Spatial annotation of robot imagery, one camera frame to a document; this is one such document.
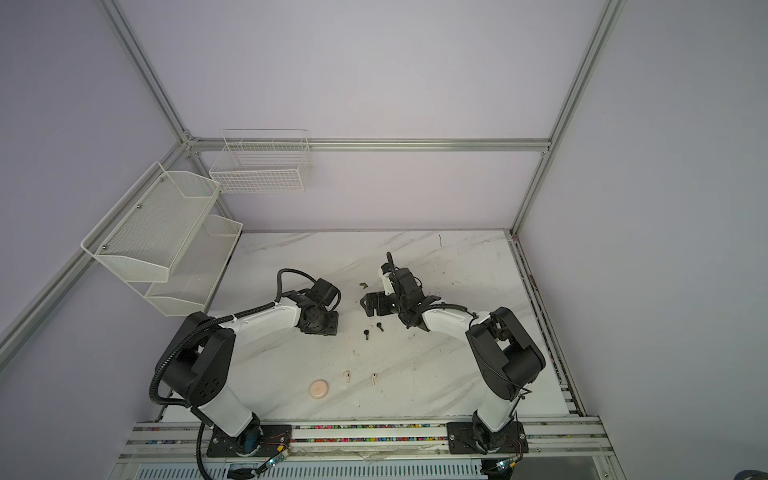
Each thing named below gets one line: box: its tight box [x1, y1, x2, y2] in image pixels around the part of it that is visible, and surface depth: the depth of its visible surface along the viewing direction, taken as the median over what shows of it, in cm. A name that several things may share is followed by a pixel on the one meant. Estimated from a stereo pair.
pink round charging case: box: [309, 379, 329, 399], surface depth 82 cm
